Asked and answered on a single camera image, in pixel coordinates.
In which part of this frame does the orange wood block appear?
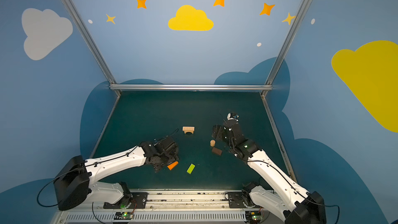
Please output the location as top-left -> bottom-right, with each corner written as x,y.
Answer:
167,161 -> 178,171

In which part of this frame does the dark brown wood block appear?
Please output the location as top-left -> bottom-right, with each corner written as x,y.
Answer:
211,147 -> 222,156

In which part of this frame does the natural wood arch block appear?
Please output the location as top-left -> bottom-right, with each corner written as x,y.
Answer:
182,126 -> 195,134

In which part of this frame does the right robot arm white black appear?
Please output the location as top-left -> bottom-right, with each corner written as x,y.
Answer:
211,118 -> 327,224

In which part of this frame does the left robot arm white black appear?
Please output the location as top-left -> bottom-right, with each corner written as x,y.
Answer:
53,136 -> 179,211

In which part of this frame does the lime green wood block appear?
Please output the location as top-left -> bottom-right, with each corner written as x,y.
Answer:
187,164 -> 195,174

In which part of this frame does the left green circuit board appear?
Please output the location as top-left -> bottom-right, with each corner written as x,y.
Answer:
114,212 -> 134,221

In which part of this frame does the green circuit board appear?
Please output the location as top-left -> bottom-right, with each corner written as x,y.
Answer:
114,212 -> 134,221
245,212 -> 264,224

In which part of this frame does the right green circuit board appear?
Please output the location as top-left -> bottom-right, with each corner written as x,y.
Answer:
245,212 -> 264,224

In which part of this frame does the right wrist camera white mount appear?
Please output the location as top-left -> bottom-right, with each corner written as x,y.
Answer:
227,112 -> 239,121

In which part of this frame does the right side floor rail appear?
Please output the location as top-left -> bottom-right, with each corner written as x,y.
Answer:
261,94 -> 297,182

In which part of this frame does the floor rail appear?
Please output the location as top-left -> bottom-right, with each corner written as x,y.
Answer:
261,94 -> 297,182
89,96 -> 120,159

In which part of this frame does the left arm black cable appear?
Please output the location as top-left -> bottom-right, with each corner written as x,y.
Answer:
36,128 -> 180,224

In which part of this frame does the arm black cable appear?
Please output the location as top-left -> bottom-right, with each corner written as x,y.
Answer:
245,158 -> 341,224
36,128 -> 180,224

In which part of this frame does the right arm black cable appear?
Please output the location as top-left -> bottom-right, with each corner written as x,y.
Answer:
245,158 -> 341,224

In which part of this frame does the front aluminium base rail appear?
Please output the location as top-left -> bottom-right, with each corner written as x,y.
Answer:
51,190 -> 284,224

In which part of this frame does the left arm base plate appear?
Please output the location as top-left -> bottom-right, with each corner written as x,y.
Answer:
103,192 -> 148,209

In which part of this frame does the left side floor rail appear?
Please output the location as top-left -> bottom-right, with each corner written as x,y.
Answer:
89,96 -> 120,159

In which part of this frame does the back horizontal aluminium rail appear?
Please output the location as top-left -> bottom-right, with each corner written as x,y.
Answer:
109,84 -> 273,91

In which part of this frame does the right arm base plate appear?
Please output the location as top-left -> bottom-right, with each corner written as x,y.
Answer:
224,191 -> 266,209

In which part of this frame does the right corner aluminium post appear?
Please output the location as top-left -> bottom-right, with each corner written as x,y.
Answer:
261,0 -> 313,99

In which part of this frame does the corner aluminium post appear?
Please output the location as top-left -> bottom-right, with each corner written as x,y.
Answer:
61,0 -> 117,86
261,0 -> 313,99

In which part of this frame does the left corner aluminium post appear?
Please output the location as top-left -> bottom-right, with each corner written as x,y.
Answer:
61,0 -> 117,86

